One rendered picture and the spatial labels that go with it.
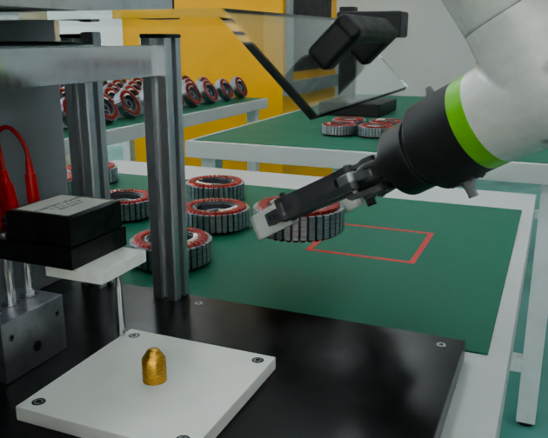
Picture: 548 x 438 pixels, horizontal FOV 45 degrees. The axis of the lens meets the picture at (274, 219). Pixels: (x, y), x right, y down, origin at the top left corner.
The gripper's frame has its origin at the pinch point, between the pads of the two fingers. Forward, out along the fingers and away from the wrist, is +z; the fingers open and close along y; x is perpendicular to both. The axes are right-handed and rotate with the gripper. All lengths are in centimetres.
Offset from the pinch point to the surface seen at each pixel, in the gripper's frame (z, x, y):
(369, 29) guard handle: -33.4, 5.1, -21.9
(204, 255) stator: 14.7, 0.2, -4.9
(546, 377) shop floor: 60, -61, 139
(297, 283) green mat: 4.5, -7.7, -0.2
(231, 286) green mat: 9.0, -5.2, -6.8
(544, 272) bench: 30, -26, 107
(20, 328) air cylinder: -0.4, -3.6, -36.5
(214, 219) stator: 23.2, 6.4, 5.4
